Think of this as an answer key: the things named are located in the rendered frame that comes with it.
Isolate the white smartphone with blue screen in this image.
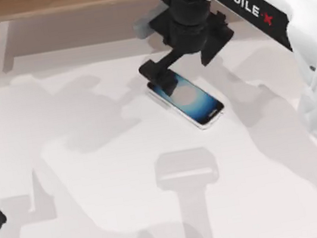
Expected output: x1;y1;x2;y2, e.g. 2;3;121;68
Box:
143;64;228;139

